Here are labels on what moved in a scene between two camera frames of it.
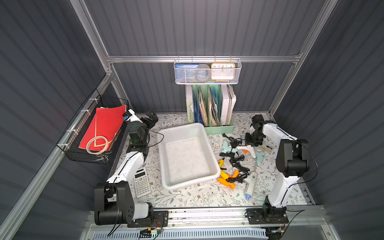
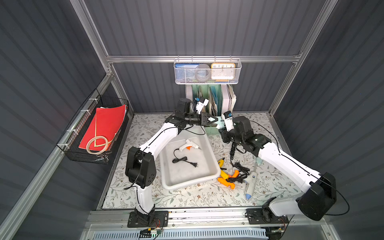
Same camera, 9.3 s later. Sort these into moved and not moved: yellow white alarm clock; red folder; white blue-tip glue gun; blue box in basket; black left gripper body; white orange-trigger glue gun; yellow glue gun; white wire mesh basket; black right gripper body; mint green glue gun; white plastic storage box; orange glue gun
Moved: black left gripper body; mint green glue gun; white orange-trigger glue gun; black right gripper body
Not moved: white wire mesh basket; yellow white alarm clock; yellow glue gun; white blue-tip glue gun; red folder; blue box in basket; orange glue gun; white plastic storage box
